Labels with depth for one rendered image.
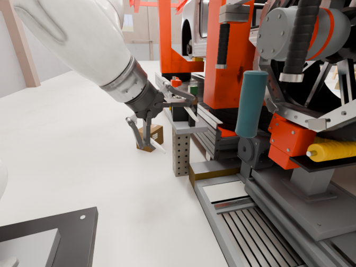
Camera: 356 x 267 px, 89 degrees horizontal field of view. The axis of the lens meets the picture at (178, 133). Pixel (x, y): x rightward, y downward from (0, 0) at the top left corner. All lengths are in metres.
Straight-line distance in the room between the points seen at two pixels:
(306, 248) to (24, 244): 0.91
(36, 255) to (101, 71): 0.50
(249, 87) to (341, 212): 0.62
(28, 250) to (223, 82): 0.96
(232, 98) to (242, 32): 0.31
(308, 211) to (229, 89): 0.64
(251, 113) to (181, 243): 0.66
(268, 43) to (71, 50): 0.51
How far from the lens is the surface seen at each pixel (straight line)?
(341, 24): 0.71
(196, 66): 2.97
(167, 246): 0.97
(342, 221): 0.98
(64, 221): 0.75
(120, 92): 0.37
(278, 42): 0.61
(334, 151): 0.74
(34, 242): 0.69
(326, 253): 0.93
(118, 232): 1.05
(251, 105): 0.75
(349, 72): 0.78
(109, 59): 0.33
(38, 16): 0.33
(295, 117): 0.76
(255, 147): 1.00
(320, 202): 1.01
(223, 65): 0.73
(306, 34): 0.46
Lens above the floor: 0.80
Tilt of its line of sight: 24 degrees down
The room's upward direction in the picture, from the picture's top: straight up
